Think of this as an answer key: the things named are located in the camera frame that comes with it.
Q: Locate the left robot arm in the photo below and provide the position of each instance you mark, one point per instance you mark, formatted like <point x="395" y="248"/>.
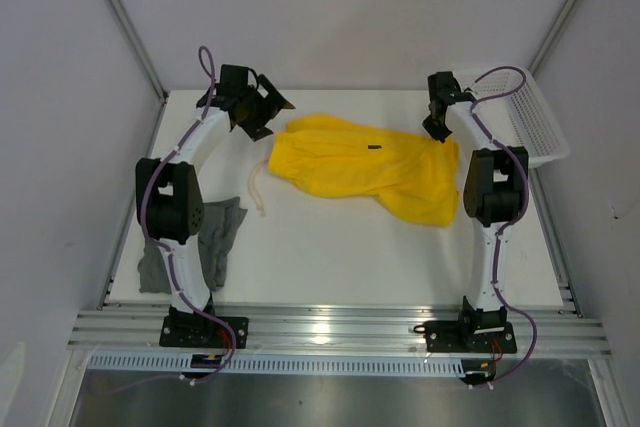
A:
<point x="170" y="207"/>

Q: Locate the aluminium rail frame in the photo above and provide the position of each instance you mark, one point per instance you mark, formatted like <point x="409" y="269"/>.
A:
<point x="337" y="330"/>

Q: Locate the grey shorts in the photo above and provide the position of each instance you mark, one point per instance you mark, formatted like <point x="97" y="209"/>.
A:
<point x="216" y="238"/>

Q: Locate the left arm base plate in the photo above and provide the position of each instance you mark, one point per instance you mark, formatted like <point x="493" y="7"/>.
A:
<point x="195" y="331"/>

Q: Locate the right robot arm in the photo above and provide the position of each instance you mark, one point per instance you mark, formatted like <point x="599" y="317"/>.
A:
<point x="495" y="197"/>

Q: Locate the yellow shorts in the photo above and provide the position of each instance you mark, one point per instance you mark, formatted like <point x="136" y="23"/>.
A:
<point x="412" y="176"/>

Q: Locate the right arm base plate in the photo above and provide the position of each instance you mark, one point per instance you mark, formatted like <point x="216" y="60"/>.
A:
<point x="443" y="336"/>

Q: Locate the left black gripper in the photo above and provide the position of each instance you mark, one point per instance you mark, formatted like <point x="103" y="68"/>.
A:
<point x="271" y="105"/>

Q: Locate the white plastic basket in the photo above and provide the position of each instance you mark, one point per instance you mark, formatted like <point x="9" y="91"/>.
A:
<point x="514" y="110"/>

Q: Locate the slotted cable duct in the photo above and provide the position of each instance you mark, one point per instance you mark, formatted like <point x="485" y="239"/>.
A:
<point x="413" y="366"/>

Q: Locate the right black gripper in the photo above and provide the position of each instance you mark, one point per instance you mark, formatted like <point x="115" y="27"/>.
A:
<point x="435" y="133"/>

